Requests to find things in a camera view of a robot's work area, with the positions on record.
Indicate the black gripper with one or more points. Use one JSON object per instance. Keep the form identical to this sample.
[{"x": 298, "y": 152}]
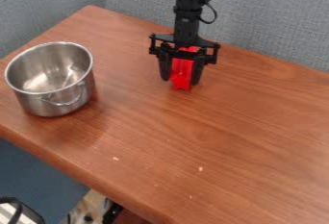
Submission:
[{"x": 184, "y": 44}]

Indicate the red star-shaped block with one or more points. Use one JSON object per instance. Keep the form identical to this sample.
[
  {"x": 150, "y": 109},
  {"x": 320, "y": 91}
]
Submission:
[{"x": 181, "y": 73}]

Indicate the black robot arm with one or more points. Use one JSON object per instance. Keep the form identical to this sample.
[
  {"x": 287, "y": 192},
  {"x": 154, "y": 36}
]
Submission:
[{"x": 209, "y": 13}]

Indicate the stainless steel pot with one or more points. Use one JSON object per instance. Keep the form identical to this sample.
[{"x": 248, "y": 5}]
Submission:
[{"x": 52, "y": 78}]

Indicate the white striped object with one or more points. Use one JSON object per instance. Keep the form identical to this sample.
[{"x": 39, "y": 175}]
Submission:
[{"x": 7, "y": 213}]

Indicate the clutter under table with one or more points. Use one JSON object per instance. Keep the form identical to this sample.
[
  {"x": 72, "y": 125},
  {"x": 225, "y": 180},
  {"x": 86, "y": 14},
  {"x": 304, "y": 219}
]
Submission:
[{"x": 90, "y": 210}]

